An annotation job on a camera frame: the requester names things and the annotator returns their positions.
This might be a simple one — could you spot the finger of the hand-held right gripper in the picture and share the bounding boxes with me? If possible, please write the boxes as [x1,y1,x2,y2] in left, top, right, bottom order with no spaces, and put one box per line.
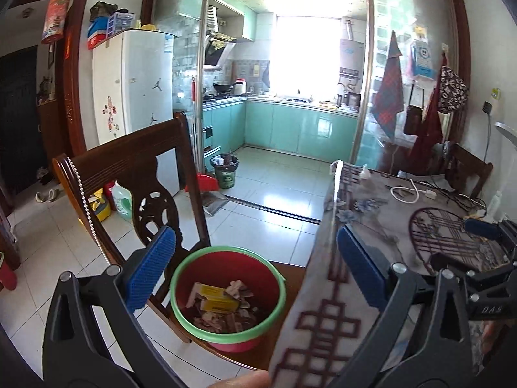
[464,218,501,241]
[430,253,506,279]

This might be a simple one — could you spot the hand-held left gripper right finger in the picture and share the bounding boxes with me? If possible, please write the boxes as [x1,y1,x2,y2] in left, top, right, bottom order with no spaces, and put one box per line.
[327,225,473,388]

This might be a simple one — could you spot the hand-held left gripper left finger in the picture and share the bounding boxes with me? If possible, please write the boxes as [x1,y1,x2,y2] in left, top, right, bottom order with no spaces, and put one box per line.
[42,225,190,388]

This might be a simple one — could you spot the yellow snack packet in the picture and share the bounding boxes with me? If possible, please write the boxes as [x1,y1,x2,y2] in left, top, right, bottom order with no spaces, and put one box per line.
[201,298,242,314]

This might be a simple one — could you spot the pinkish paper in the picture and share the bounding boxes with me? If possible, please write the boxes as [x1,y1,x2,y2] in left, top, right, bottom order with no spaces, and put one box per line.
[194,311,259,334]

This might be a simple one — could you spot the red bucket with green rim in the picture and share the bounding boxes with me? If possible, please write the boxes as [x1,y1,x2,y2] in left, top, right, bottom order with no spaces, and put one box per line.
[170,246,287,353]

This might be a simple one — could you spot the green trash bin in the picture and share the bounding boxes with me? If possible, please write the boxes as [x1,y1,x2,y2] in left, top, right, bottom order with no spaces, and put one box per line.
[210,154,240,189]

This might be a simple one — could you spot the person's right hand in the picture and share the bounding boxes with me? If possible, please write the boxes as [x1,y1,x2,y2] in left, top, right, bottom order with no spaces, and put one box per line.
[470,319,517,369]

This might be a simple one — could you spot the person's left hand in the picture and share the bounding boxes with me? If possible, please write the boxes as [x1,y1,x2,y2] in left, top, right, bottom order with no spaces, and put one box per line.
[208,370,272,388]

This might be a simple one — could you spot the white bottle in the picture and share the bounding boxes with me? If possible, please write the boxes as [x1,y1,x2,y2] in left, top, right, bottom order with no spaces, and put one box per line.
[487,191,503,219]

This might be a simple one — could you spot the plain wooden chair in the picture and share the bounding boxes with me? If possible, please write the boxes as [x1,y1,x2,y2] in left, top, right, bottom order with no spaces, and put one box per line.
[444,141,494,200]

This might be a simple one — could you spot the green and white jug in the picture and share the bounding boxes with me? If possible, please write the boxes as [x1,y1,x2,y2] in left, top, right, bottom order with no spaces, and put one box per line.
[111,181,134,223]

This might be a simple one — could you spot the yellow toy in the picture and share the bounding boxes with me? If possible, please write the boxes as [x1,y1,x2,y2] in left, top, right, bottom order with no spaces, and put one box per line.
[87,188,111,223]

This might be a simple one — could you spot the red plastic bottle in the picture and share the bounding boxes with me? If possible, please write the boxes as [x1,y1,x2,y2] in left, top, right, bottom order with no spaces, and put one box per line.
[104,182,118,211]

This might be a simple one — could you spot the grey dustpan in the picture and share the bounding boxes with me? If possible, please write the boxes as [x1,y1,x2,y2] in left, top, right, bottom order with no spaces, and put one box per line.
[202,191,229,216]

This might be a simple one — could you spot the red broom and dustpan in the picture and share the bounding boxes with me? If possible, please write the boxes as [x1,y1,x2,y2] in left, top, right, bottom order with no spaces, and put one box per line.
[186,79,221,192]

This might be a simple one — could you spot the white desk lamp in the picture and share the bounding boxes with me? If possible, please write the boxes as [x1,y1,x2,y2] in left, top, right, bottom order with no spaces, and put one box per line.
[485,109,517,215]

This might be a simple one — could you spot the dark red apron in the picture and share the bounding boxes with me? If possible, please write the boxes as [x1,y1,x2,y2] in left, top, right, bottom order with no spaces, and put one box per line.
[410,89,444,162]

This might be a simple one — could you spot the carved wooden chair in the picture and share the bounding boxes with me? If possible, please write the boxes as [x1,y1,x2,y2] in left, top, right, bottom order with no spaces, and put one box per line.
[52,111,308,370]

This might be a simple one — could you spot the black bag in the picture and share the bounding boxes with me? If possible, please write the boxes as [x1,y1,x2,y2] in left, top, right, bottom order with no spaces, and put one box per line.
[403,85,425,135]

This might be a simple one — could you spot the patterned bag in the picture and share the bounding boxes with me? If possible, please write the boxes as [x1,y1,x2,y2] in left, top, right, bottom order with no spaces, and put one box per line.
[438,65,470,114]

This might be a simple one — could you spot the red plastic stool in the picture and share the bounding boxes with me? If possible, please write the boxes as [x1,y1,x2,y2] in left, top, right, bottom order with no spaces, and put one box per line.
[0,251,17,292]

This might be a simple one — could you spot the teal kitchen base cabinets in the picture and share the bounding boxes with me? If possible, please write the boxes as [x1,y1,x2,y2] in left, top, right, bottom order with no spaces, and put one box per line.
[202,99,360,158]

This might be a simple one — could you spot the plaid towel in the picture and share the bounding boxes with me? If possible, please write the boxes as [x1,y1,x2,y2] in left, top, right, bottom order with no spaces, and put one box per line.
[372,30,405,140]

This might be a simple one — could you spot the white refrigerator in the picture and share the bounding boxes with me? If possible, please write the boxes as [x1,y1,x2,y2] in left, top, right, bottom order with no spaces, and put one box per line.
[92,29,175,195]

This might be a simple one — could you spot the blue hanging poster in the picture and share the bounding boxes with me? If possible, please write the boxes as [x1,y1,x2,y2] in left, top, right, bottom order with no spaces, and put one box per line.
[411,40,435,79]

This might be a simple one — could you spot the white water heater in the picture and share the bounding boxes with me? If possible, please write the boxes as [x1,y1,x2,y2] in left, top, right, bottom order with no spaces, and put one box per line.
[338,38,364,77]

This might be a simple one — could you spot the range hood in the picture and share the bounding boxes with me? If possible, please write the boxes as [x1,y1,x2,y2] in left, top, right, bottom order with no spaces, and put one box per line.
[204,34,237,69]

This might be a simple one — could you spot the blue and red box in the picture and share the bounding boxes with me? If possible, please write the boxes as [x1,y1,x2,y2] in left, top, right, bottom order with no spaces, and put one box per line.
[87,18,110,50]

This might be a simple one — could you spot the plastic drawer box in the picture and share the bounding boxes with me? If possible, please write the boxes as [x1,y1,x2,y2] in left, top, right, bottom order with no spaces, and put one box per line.
[106,11,136,35]

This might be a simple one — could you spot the glass sliding door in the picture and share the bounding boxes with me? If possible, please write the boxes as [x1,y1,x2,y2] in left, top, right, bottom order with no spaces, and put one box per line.
[351,0,459,174]

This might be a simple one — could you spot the dark bag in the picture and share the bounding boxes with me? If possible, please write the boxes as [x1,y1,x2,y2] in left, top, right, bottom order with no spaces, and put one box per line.
[89,1,119,21]

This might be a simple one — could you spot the red hanging scroll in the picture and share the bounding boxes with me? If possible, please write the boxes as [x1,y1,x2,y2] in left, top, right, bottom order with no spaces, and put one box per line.
[41,0,73,45]

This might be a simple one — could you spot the black cable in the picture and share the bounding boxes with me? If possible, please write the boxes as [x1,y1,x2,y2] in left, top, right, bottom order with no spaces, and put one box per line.
[424,172,485,211]

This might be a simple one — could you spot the white cable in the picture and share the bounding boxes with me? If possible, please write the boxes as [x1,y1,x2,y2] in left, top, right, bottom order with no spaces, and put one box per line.
[390,178,423,205]

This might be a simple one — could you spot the silver vent duct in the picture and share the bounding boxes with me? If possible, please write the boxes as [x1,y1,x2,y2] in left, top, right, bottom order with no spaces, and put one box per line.
[207,5,221,35]

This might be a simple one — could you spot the teal wall cabinets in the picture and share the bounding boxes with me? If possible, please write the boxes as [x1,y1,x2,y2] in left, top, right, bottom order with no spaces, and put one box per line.
[210,0,257,43]

